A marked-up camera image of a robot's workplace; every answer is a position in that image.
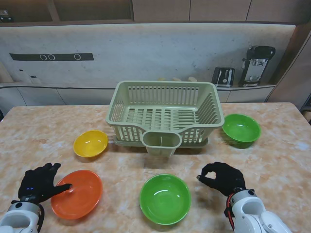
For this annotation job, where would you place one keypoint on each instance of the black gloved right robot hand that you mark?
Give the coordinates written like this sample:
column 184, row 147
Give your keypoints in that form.
column 228, row 179

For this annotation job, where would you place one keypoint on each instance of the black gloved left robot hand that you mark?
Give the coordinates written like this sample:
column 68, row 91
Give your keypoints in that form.
column 39, row 184

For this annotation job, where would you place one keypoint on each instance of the orange plastic bowl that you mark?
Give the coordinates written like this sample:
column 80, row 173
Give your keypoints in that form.
column 80, row 201

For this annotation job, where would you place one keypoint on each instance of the small deep green bowl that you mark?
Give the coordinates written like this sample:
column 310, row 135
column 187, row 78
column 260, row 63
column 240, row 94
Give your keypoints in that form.
column 240, row 131

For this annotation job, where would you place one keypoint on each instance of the yellow plastic bowl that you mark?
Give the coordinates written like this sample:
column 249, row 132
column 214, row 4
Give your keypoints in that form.
column 91, row 144

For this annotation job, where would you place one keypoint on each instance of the wide green plastic bowl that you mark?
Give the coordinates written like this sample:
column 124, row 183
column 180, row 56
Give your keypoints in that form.
column 165, row 199

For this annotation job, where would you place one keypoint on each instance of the pale green cutlery holder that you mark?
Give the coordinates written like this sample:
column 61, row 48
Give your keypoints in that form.
column 155, row 150

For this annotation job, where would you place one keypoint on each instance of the white kitchen counter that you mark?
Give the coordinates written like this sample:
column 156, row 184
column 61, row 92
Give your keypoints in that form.
column 73, row 95

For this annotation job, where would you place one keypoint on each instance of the black toaster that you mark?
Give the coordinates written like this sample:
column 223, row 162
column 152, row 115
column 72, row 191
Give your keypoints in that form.
column 223, row 77

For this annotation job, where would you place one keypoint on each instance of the round wooden jar lid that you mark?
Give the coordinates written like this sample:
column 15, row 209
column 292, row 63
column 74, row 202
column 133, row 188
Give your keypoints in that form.
column 192, row 78

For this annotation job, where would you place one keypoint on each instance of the black silver coffee machine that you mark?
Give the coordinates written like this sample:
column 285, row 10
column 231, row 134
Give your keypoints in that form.
column 255, row 68

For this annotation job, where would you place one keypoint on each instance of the pale green plastic dish rack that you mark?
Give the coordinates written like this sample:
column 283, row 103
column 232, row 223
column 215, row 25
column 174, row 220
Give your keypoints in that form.
column 165, row 83

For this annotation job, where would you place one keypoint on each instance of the small dark box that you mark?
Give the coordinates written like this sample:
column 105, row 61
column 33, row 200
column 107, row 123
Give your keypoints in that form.
column 4, row 15

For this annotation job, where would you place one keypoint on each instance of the black wall strip with rings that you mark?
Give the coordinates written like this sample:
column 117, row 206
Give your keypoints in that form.
column 63, row 56

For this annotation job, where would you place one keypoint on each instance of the wooden wall cabinet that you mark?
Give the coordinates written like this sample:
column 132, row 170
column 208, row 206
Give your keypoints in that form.
column 160, row 9

